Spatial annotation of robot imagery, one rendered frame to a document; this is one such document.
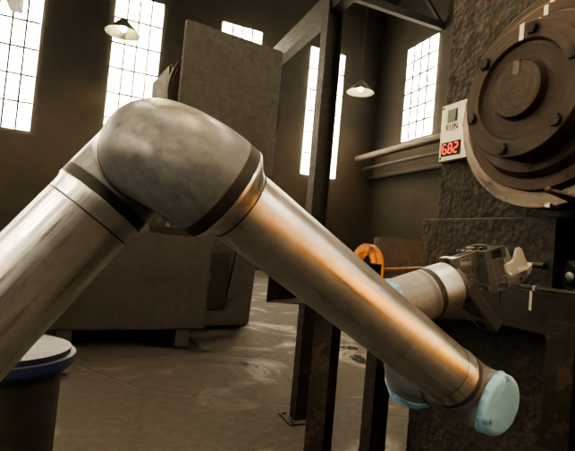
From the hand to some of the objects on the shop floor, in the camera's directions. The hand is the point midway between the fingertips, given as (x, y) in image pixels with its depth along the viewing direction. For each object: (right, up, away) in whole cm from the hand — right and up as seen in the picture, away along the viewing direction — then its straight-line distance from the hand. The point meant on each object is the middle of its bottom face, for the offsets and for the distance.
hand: (526, 268), depth 90 cm
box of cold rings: (-170, -69, +229) cm, 293 cm away
